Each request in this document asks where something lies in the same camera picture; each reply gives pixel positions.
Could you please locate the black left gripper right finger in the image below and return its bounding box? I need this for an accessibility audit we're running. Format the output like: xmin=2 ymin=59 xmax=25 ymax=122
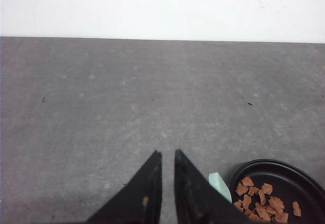
xmin=174 ymin=149 xmax=251 ymax=223

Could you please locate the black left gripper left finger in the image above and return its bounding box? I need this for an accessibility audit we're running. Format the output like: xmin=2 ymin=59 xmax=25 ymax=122
xmin=86 ymin=151 xmax=162 ymax=223

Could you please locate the black frying pan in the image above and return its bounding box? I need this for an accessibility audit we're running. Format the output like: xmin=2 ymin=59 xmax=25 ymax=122
xmin=208 ymin=158 xmax=325 ymax=224

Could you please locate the brown beef pieces pile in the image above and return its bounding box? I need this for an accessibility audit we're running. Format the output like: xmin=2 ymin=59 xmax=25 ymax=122
xmin=233 ymin=174 xmax=307 ymax=223

